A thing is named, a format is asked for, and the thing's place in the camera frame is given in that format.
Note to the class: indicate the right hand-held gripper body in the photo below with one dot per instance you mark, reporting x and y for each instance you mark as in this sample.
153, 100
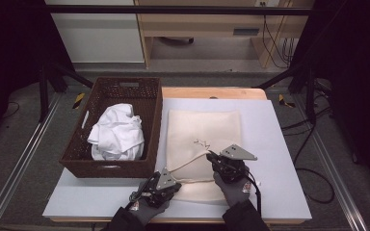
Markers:
236, 153

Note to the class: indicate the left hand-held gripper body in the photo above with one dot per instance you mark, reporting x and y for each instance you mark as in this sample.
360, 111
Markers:
165, 181

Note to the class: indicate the cream zippered laundry bag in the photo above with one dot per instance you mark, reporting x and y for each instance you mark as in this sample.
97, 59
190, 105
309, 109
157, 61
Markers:
202, 128

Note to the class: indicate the white garment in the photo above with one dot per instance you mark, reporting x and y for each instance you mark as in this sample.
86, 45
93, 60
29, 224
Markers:
118, 131

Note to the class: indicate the brown woven basket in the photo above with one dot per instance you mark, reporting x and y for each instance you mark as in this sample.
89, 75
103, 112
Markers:
147, 112

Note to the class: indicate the person's right hand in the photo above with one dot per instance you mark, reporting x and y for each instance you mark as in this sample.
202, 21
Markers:
237, 192

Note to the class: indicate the white board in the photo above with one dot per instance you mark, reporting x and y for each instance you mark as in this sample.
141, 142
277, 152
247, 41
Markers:
269, 128

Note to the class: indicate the black metal stand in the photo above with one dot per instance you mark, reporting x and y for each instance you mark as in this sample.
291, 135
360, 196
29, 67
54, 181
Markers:
310, 96
43, 93

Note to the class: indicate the light wooden desk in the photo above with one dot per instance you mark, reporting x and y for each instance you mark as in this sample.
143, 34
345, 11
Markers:
199, 22

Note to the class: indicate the black horizontal bar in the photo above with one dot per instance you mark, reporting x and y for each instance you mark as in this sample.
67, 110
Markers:
173, 9

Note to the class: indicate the black curtain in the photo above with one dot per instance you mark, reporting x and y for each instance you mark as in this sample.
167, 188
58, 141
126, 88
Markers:
6, 48
359, 64

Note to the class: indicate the white cabinet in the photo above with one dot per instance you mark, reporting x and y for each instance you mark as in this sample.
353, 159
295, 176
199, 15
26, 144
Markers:
99, 38

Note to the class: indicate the aluminium floor rail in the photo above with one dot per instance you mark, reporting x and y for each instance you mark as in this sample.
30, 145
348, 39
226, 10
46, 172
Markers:
22, 154
334, 173

